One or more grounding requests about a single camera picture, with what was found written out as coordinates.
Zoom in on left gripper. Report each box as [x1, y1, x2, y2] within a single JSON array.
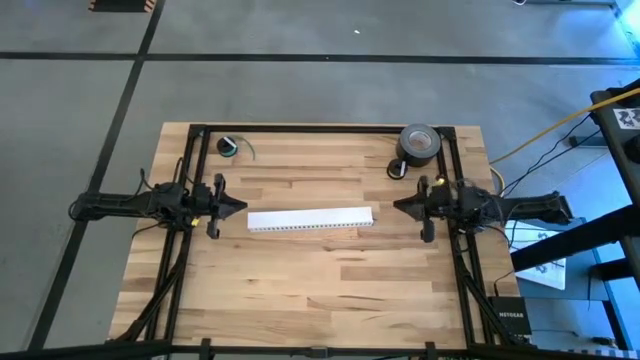
[[192, 172, 249, 240]]

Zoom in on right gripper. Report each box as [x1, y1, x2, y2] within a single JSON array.
[[392, 174, 455, 245]]

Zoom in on white duct cover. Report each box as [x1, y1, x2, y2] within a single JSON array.
[[247, 206, 375, 230]]

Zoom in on small tape roll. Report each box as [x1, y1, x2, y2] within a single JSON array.
[[385, 158, 410, 181]]

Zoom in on white marker sheet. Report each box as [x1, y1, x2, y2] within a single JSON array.
[[503, 217, 569, 291]]

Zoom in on black stand beams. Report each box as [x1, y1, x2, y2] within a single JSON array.
[[509, 74, 640, 301]]

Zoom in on black orange striped mat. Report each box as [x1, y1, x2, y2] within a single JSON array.
[[88, 0, 157, 14]]

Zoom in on fiducial marker sticker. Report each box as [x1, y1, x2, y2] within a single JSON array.
[[612, 107, 640, 131]]

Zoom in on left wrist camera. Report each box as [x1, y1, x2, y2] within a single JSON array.
[[193, 184, 214, 214]]

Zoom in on large duct tape roll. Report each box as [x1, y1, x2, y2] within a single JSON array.
[[396, 122, 443, 169]]

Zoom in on small black wire spool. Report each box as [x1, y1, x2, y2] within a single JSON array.
[[215, 135, 240, 159]]

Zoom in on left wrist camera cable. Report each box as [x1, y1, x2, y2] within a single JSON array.
[[138, 156, 200, 197]]

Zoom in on black aluminium table frame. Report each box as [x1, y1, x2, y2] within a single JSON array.
[[107, 122, 521, 360]]

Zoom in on black network switch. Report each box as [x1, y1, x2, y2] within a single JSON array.
[[487, 295, 534, 337]]

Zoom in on yellow extension cord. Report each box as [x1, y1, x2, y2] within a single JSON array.
[[488, 85, 640, 194]]

